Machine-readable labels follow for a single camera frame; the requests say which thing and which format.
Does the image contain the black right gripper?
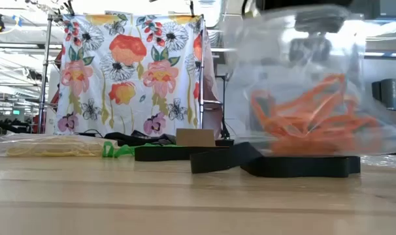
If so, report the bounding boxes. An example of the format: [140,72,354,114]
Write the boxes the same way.
[255,0,353,63]

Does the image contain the orange rubber band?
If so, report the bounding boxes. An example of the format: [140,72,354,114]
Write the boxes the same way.
[269,130,355,156]
[328,94,382,131]
[266,97,380,144]
[250,74,348,131]
[250,89,278,131]

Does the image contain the green rubber band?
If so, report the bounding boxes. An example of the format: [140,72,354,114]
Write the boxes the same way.
[102,140,119,159]
[115,142,179,159]

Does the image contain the yellow rubber band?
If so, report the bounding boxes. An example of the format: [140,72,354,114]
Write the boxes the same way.
[27,143,104,157]
[7,145,104,157]
[7,146,74,158]

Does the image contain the grey cylinder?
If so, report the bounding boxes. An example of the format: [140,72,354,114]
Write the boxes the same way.
[380,78,396,110]
[371,80,382,108]

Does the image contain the pale pink cloth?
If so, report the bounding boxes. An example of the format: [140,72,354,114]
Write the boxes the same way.
[203,39,224,138]

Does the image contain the black light stand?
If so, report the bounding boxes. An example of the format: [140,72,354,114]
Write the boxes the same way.
[216,74,232,140]

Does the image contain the brown cardboard box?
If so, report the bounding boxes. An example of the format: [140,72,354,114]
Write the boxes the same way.
[175,128,216,148]

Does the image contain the black work gloves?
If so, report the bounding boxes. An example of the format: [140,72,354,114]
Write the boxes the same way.
[103,129,177,146]

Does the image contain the floral fabric backdrop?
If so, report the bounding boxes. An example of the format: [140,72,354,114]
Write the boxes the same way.
[37,12,225,138]

